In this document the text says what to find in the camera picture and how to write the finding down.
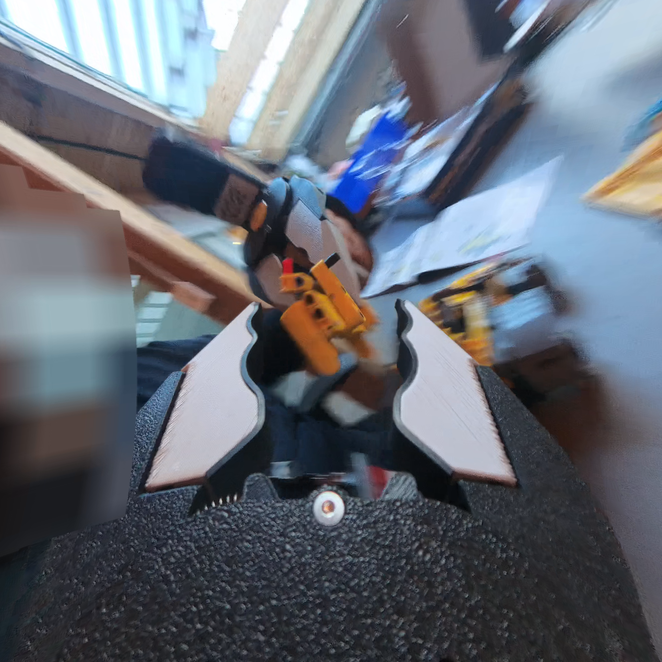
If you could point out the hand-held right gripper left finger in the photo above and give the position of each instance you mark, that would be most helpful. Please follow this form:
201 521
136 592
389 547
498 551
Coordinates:
207 408

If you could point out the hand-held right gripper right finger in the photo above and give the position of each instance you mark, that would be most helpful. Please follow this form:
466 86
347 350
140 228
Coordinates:
450 408

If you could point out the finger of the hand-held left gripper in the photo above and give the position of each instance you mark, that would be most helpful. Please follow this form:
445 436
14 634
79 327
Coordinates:
271 282
308 225

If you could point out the yellow brick sub-assembly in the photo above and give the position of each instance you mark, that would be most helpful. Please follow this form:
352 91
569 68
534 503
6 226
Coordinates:
320 320

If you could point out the yellow toy vehicle model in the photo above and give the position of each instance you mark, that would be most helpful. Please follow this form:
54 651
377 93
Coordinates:
481 315

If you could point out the grey desk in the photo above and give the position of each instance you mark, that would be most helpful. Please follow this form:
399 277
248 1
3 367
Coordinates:
595 269

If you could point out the person's left hand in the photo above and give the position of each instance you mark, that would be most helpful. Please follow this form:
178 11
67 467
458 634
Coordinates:
354 248

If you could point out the wooden beam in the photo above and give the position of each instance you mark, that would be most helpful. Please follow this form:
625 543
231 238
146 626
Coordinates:
155 232

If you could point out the blue plastic bins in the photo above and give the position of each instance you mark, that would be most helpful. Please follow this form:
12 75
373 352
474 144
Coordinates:
370 160

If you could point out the window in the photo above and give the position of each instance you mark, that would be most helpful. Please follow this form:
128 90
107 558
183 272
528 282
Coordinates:
103 41

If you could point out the white instruction booklet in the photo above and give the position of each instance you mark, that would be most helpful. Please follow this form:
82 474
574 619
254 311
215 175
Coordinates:
476 232

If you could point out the dark toy set box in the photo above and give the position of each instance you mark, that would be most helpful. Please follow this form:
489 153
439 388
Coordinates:
481 145

